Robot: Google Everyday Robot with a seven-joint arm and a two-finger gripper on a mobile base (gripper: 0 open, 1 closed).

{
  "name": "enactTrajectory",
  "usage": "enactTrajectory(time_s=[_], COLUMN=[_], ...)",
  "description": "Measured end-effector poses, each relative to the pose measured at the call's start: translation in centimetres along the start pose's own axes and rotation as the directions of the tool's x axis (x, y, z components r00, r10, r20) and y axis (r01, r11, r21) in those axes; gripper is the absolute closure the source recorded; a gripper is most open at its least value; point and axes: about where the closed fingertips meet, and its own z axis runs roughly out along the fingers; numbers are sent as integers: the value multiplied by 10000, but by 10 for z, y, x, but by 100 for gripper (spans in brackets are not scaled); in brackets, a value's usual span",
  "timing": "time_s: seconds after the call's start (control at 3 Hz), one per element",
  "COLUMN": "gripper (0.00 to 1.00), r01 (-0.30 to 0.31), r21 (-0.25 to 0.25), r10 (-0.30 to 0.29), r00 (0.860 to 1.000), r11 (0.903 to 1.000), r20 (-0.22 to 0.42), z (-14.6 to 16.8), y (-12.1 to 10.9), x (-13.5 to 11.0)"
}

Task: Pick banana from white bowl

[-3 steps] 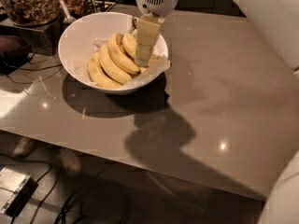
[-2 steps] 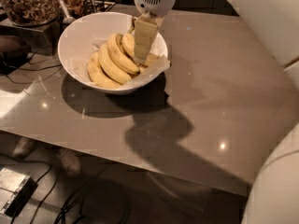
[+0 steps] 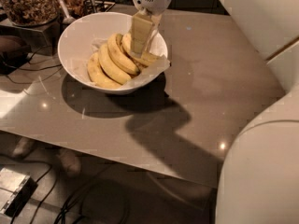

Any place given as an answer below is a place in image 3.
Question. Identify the yellow banana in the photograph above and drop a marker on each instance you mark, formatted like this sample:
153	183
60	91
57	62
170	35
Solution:
110	68
118	57
97	76
146	58

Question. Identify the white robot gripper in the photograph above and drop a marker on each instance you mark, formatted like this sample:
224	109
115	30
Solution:
146	23

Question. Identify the white scoop spoon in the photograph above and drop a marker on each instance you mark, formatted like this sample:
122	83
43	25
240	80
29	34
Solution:
68	19

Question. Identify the black wire rack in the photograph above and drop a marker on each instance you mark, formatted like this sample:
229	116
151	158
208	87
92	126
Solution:
96	6

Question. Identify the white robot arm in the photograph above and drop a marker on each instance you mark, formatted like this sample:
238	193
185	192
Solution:
258	183

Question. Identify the dark round device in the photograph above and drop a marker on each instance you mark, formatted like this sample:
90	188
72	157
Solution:
13	53

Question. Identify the white paper bowl liner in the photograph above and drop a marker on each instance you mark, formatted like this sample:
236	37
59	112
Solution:
146	74

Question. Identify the silver box on floor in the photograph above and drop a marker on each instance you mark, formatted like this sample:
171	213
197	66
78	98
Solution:
14	191

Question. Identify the glass jar of nuts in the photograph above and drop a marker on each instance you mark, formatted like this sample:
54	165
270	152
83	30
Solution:
28	13

